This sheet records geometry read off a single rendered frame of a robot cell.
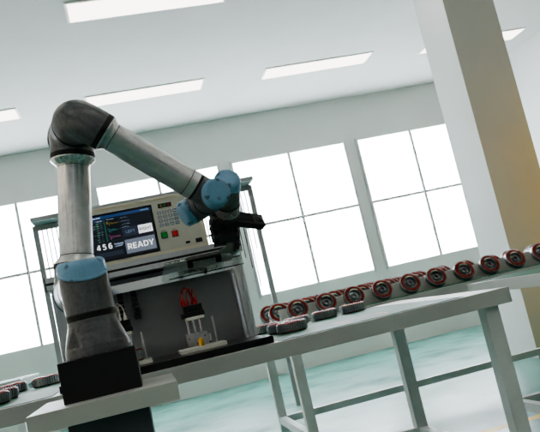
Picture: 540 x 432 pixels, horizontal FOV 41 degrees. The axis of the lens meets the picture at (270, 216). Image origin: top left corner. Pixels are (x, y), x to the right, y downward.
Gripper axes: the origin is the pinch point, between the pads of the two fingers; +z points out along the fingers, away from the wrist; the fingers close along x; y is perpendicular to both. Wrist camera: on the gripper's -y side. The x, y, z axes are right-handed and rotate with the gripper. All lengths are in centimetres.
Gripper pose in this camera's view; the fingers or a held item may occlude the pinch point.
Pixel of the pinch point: (234, 249)
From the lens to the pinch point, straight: 227.7
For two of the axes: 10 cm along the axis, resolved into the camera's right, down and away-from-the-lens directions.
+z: -0.4, 6.2, 7.8
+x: 2.8, 7.6, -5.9
